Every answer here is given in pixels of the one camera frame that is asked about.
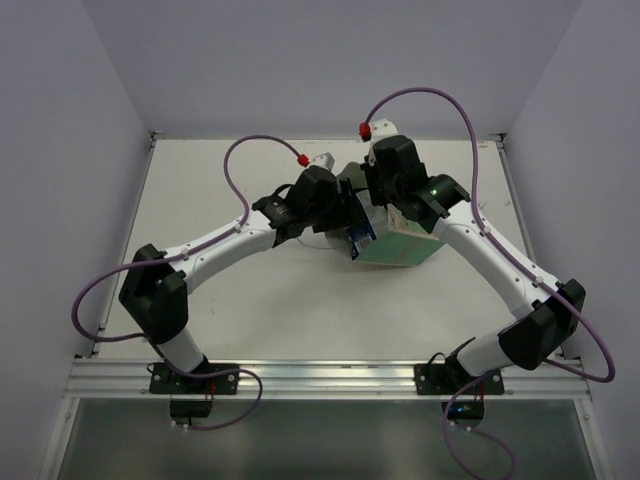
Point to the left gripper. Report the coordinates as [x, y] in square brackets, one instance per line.
[345, 201]

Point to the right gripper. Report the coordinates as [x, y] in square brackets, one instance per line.
[370, 171]

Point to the blue white snack bag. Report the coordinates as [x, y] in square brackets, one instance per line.
[367, 234]

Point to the green paper bag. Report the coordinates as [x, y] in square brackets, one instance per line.
[410, 245]

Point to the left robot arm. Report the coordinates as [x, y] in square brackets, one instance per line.
[156, 290]

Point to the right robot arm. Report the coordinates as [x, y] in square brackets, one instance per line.
[541, 308]

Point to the right black control box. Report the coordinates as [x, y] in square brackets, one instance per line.
[468, 412]

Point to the black control box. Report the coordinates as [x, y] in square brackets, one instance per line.
[186, 411]
[468, 412]

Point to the left black control box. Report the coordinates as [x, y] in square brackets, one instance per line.
[186, 411]

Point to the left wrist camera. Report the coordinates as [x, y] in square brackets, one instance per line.
[324, 160]

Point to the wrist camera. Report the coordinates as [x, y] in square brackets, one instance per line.
[376, 129]
[324, 160]

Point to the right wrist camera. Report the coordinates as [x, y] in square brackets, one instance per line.
[376, 129]

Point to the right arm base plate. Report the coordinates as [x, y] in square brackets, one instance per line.
[437, 379]

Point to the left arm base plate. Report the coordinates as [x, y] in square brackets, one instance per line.
[164, 381]

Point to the aluminium rail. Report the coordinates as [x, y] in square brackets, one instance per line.
[324, 380]

